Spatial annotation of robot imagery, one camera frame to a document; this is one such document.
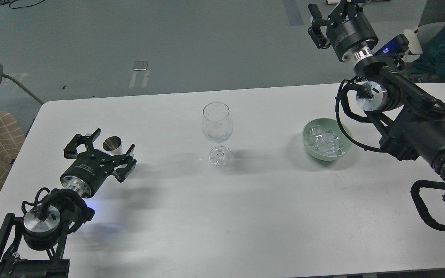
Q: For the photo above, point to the steel double jigger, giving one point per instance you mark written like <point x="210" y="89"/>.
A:
<point x="113" y="146"/>

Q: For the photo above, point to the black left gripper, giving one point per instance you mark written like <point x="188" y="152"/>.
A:
<point x="91" y="168"/>

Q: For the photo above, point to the clear wine glass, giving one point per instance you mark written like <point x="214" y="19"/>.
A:
<point x="217" y="127"/>

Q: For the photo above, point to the white office chair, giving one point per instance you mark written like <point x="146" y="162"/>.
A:
<point x="431" y="23"/>

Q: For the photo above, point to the green bowl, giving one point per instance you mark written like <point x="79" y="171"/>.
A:
<point x="327" y="124"/>

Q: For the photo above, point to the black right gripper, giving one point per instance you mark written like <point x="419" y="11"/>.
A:
<point x="349" y="28"/>

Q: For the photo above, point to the metal floor plate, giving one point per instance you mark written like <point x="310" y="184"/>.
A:
<point x="140" y="74"/>

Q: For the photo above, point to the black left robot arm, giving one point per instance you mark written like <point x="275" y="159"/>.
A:
<point x="32" y="246"/>

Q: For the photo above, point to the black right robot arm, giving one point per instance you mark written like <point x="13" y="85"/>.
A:
<point x="411" y="121"/>

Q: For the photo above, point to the pile of ice cubes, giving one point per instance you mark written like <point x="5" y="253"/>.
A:
<point x="325" y="142"/>

